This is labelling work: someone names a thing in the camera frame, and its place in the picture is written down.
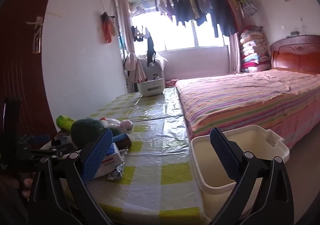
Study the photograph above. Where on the beige hanging garments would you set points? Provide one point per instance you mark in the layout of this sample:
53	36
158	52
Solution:
136	69

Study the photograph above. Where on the orange hanging cloth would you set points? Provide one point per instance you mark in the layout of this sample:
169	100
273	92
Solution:
108	29

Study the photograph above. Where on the row of hanging clothes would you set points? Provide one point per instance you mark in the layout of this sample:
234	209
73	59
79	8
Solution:
220	14

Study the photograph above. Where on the dark red door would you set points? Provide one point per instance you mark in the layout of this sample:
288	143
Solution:
20	64

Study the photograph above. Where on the clear bag with pink wrapper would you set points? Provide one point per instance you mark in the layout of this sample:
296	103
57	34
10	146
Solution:
126	126

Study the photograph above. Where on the green tissue pack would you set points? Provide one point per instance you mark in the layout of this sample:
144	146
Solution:
63	122

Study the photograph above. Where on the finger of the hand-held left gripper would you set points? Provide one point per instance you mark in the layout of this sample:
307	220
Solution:
41	137
56	151

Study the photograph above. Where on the green checked plastic tablecloth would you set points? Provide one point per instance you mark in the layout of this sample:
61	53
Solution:
150	139

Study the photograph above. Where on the cream plastic bin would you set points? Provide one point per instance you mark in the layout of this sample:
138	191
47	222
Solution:
255	149

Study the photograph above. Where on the stack of folded blankets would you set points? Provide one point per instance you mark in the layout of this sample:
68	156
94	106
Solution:
252	49

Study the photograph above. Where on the white medicine box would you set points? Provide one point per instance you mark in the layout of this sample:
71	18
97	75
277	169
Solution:
112	160

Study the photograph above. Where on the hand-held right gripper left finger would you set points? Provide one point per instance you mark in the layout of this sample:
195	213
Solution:
97	154

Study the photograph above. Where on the person's left hand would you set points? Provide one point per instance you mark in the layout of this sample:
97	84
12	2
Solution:
27	185

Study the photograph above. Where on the white plastic bag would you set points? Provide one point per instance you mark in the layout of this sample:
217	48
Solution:
111	122

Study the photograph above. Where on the small grey box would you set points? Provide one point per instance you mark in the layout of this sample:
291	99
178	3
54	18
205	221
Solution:
295	33

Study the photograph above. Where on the wooden bed headboard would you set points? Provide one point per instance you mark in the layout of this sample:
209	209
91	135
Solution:
295	57

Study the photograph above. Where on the black hanging garment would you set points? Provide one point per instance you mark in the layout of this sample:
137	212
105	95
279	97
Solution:
150	47

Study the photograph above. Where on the dark underwear on hanger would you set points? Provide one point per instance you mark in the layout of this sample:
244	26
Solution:
140	33

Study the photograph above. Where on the brown bottle with blue cap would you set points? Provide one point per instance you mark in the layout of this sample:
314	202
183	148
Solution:
123	141

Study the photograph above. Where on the white storage box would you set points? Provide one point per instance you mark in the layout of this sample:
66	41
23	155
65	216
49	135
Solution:
150	88

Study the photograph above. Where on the foil blister pack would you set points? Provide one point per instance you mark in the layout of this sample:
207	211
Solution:
116	173

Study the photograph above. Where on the white printed packet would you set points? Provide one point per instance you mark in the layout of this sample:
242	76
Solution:
62	136

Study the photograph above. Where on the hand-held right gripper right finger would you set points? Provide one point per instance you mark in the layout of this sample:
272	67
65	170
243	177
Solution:
225	154

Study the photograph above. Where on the pink curtain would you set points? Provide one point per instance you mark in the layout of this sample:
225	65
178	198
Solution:
234	52
123	22

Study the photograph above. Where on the window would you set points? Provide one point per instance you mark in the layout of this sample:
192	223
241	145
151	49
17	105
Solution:
180	37

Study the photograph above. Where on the bed with striped cover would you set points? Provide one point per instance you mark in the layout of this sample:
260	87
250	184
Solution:
237	97

